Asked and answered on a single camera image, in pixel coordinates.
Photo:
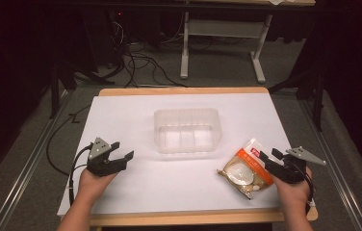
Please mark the dark computer tower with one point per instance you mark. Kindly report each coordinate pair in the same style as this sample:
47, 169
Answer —
105, 35

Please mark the metal floor rail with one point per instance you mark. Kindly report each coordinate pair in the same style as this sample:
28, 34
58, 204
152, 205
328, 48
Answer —
28, 163
333, 166

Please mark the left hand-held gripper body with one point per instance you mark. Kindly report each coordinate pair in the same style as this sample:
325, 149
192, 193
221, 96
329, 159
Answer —
105, 165

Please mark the black metal stand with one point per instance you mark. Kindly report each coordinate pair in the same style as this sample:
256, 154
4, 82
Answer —
55, 93
317, 102

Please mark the orange and clear snack packet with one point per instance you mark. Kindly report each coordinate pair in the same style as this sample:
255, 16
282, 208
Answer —
245, 173

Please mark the white desk frame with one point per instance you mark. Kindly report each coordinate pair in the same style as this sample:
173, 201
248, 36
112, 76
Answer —
224, 29

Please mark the white paper sheet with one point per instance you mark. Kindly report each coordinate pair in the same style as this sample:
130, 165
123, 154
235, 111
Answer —
156, 179

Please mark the wooden table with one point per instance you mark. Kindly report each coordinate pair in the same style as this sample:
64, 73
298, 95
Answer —
185, 219

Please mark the clear plastic container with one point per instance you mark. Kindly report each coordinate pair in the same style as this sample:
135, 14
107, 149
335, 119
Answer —
187, 131

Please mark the person's right hand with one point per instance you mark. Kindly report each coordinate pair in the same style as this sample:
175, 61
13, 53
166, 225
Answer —
294, 194

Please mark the person's left hand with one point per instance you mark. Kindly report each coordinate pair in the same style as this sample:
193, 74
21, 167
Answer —
92, 184

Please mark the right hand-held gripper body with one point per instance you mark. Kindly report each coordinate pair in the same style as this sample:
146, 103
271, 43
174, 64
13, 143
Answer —
289, 170

